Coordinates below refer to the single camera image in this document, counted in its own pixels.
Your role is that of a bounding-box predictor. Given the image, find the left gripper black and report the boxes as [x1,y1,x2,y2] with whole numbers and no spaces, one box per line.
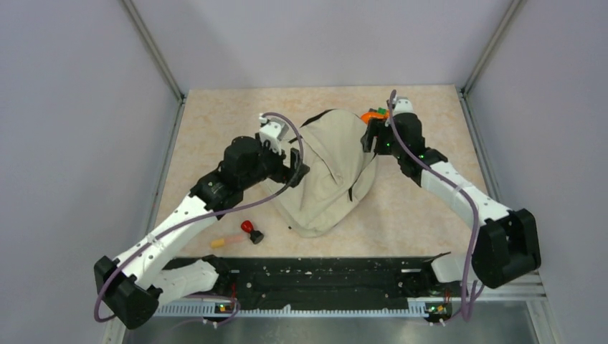
[241,137,308,188]

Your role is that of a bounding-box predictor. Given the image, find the beige canvas student bag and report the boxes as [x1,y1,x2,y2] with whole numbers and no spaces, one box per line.
[272,109,378,238]

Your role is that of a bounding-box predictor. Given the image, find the red black stamp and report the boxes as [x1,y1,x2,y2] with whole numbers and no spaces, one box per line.
[240,220,265,244]

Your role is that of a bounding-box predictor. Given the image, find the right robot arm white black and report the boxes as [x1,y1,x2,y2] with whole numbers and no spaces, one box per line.
[361,111,541,295]

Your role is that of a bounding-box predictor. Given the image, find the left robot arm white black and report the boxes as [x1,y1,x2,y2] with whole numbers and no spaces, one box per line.
[93,133,309,330]

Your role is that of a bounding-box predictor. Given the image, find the orange tape dispenser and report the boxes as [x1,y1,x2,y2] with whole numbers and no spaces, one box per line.
[361,107,389,124]

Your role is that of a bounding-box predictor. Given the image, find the yellow pink highlighter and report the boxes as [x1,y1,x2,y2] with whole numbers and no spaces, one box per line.
[209,234,247,249]

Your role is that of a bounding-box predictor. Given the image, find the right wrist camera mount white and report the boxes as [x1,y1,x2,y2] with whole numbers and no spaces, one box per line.
[389,96,414,116]

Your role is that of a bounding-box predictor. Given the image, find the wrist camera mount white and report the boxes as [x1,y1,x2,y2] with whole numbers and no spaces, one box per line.
[389,96,414,116]
[258,113,289,156]

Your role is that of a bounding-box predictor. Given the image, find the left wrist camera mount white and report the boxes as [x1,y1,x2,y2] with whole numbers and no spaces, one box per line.
[258,113,289,156]

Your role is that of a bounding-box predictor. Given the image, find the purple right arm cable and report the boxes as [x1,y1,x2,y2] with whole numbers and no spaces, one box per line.
[386,89,485,324]

